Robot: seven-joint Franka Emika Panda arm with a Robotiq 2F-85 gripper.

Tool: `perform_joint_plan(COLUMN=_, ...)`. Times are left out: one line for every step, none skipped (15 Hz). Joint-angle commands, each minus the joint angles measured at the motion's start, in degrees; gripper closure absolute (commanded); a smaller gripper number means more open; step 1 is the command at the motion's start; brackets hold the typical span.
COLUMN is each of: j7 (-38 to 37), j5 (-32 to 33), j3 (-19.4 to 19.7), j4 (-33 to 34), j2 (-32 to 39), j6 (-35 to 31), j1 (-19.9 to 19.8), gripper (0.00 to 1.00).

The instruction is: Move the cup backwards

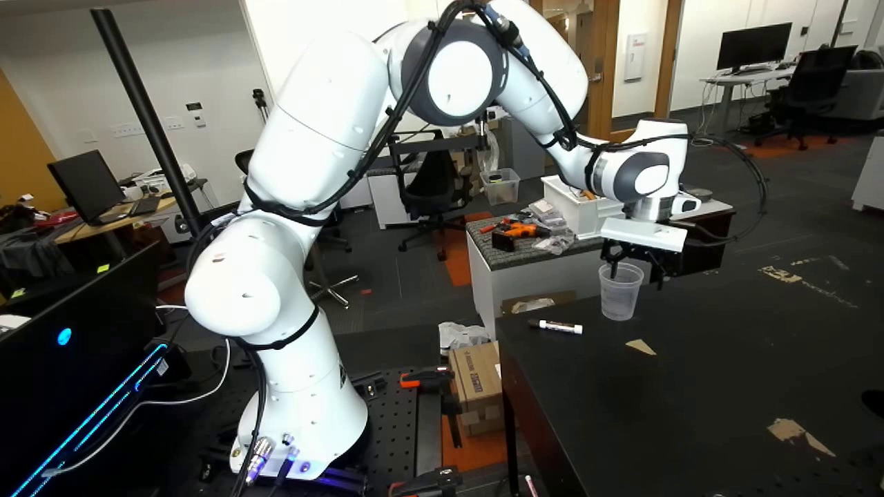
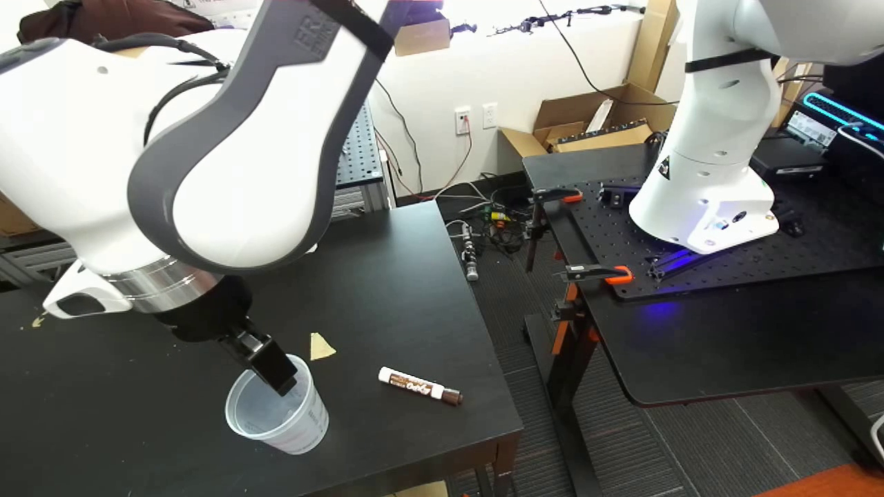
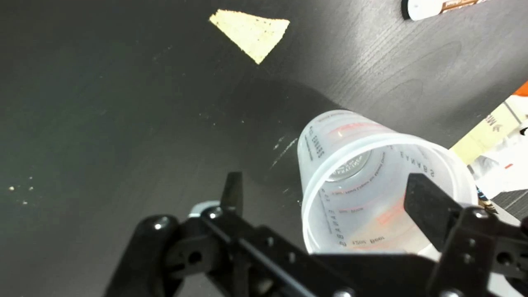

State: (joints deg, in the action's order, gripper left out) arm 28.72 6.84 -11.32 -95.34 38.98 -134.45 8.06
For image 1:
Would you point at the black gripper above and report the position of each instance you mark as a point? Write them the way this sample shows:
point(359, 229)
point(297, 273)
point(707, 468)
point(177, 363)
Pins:
point(637, 261)

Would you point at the translucent plastic cup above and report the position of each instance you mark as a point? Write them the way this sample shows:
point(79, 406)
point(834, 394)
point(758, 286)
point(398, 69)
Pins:
point(620, 294)

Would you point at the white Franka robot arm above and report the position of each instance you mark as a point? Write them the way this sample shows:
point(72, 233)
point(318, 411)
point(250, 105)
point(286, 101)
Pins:
point(267, 276)

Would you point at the tan triangular tape piece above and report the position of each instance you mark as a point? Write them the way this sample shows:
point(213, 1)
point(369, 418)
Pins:
point(638, 347)

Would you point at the white plastic bin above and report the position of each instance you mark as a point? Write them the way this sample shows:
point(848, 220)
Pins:
point(569, 209)

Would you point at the white marker with dark cap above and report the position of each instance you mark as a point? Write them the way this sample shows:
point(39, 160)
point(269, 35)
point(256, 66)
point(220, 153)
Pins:
point(558, 326)

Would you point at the small grey-topped white table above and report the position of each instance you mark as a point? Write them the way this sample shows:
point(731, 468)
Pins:
point(515, 276)

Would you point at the orange and black power tool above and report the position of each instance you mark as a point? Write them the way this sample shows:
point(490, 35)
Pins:
point(515, 233)

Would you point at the translucent waste bin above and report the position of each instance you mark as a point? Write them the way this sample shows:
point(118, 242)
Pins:
point(503, 186)

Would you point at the crumpled white bag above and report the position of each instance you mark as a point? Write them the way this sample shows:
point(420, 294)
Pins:
point(463, 334)

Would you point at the small brown cardboard box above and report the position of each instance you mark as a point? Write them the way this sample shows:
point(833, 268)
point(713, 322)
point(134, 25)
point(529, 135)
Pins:
point(477, 388)

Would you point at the torn tan tape piece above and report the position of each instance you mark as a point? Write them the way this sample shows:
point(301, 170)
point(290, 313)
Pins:
point(797, 431)

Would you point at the black background monitor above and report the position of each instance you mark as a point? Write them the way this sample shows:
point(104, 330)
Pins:
point(756, 46)

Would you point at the black mesh office chair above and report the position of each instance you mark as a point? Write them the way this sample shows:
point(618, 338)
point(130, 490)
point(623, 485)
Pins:
point(815, 87)

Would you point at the black perforated breadboard base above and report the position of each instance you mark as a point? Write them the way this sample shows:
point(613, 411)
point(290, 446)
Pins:
point(394, 431)

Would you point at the black slanted pole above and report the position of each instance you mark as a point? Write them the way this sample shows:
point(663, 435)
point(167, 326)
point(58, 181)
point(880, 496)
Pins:
point(148, 119)

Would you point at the dark desk monitor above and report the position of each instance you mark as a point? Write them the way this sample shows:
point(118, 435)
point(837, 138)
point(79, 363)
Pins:
point(83, 186)

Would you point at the black computer with blue lights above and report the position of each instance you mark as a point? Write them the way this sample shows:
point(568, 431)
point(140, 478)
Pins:
point(83, 369)

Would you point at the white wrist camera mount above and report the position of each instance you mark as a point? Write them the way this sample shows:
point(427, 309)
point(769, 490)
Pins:
point(644, 235)

